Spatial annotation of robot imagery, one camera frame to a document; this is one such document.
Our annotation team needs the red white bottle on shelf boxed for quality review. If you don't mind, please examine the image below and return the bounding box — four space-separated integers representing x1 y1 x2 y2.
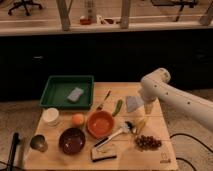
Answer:
80 0 97 25

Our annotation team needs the grey sponge in tray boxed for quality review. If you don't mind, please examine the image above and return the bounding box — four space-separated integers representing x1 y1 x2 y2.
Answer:
67 87 84 102

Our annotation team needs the white handled spoon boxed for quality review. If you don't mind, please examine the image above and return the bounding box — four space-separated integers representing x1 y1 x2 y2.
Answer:
94 121 133 148

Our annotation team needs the black power cable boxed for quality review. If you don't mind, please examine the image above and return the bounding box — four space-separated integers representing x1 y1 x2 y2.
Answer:
169 132 213 171

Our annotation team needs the green plastic tray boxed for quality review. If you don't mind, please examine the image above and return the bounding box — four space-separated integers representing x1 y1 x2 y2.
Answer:
40 75 94 110

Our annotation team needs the black clamp post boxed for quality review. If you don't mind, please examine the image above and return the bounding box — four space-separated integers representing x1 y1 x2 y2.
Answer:
6 132 20 171

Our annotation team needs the dark maroon bowl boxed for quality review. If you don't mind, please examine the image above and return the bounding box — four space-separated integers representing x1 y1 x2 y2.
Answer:
59 128 86 155

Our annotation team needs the orange fruit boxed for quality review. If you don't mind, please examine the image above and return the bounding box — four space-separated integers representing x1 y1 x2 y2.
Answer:
71 113 85 127

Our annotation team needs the grey towel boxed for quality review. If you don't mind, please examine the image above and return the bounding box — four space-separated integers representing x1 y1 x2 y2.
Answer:
126 96 144 113

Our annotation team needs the black framed board eraser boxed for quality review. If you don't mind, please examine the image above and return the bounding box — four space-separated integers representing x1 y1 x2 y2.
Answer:
91 144 117 162

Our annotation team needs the green pea pod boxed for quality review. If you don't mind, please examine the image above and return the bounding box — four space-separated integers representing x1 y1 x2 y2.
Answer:
112 99 123 117

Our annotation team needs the yellow banana toy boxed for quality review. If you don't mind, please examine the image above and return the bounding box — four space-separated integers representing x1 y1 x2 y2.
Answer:
135 117 148 134

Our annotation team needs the bunch of dark grapes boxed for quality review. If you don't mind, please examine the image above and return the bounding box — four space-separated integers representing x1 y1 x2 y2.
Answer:
135 135 162 150

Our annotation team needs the white cup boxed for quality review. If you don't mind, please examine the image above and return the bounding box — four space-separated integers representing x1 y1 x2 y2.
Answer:
42 108 60 126

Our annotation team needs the small metal cup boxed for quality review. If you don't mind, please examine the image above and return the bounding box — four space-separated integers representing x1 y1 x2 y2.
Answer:
30 134 48 152

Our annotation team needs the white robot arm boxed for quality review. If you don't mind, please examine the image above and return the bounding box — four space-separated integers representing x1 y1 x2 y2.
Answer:
139 68 213 132

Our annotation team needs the red orange bowl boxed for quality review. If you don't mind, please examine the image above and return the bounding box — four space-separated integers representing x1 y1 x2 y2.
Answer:
86 110 115 139

